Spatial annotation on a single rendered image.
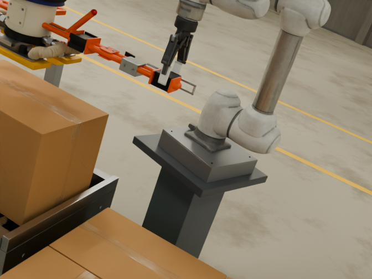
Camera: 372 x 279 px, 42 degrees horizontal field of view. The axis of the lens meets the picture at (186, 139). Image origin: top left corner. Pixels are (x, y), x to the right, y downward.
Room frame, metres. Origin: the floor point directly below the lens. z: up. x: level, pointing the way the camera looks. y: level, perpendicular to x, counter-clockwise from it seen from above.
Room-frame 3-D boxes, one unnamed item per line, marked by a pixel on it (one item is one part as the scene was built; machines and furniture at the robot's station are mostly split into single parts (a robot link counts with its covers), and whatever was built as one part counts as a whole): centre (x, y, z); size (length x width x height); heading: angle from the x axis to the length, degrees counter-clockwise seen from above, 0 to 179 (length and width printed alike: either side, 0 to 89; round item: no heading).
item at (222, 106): (2.24, -0.12, 1.00); 0.18 x 0.16 x 0.22; 64
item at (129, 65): (1.67, 0.26, 1.24); 0.07 x 0.07 x 0.04; 73
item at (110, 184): (1.68, 0.36, 0.58); 0.70 x 0.03 x 0.06; 162
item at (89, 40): (1.73, 0.47, 1.25); 0.10 x 0.08 x 0.06; 163
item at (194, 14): (1.63, 0.12, 1.49); 0.09 x 0.09 x 0.06
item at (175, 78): (1.62, 0.13, 1.24); 0.08 x 0.07 x 0.05; 73
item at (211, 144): (2.25, -0.09, 0.87); 0.22 x 0.18 x 0.06; 58
